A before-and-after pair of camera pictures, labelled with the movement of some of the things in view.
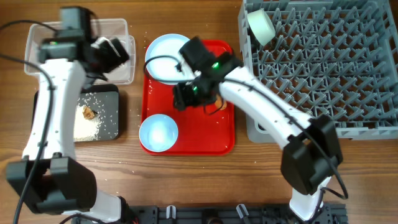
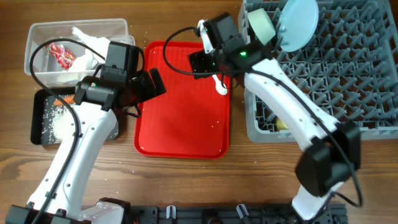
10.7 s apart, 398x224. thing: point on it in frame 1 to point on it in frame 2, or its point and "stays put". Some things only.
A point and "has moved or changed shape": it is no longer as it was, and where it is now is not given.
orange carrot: (219, 101) has moved or changed shape
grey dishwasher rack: (329, 57) stays put
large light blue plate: (164, 71) to (297, 24)
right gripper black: (183, 96) to (198, 61)
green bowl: (261, 26) stays put
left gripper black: (119, 61) to (145, 78)
